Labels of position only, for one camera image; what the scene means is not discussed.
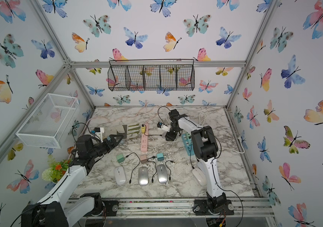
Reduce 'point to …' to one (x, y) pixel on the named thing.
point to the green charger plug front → (120, 158)
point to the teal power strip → (189, 148)
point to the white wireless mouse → (120, 175)
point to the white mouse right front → (198, 174)
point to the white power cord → (239, 137)
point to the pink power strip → (144, 139)
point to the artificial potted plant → (57, 170)
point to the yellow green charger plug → (143, 128)
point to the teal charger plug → (160, 157)
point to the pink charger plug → (143, 159)
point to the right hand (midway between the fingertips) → (170, 133)
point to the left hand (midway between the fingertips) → (121, 138)
